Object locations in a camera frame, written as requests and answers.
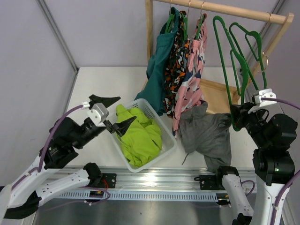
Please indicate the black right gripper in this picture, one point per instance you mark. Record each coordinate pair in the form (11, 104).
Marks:
(241, 112)

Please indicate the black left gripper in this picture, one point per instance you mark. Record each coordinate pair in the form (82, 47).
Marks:
(121, 127)

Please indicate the lime green shorts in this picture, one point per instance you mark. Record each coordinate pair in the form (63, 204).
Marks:
(142, 141)

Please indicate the grey shorts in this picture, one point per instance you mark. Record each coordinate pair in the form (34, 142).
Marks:
(207, 134)

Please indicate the green hanger of lime shorts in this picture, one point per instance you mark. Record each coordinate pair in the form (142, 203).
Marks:
(254, 41)

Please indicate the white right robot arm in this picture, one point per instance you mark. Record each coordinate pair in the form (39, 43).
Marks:
(274, 167)

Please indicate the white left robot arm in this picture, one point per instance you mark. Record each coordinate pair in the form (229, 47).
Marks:
(76, 128)

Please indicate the teal shorts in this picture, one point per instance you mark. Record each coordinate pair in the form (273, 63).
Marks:
(154, 91)

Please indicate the pink patterned shorts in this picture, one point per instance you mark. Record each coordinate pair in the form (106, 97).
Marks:
(189, 93)

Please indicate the black orange patterned shorts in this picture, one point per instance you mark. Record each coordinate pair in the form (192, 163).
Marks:
(176, 69)

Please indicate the green hanger of patterned shorts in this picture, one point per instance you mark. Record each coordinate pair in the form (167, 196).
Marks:
(184, 16)

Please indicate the green hanger of teal shorts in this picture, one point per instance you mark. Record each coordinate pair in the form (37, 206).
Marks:
(171, 19)

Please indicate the green hanger of pink shorts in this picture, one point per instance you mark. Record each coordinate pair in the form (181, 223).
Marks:
(202, 18)

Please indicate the white perforated plastic basket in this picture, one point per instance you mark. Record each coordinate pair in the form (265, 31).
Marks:
(169, 143)

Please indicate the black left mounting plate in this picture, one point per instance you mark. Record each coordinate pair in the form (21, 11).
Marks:
(108, 180)

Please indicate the black mounting plate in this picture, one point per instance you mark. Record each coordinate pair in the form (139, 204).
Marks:
(108, 180)
(209, 182)

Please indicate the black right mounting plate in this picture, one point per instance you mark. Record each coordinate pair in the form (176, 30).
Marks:
(209, 182)

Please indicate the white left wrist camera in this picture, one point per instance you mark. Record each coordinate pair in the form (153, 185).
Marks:
(98, 113)

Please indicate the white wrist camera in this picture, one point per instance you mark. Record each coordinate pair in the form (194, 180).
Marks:
(98, 113)
(261, 99)

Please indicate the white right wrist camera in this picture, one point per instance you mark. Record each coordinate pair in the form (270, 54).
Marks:
(261, 99)

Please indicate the grey slotted cable duct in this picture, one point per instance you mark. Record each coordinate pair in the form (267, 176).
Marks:
(144, 196)

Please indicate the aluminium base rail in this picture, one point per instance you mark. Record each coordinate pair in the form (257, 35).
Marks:
(157, 179)

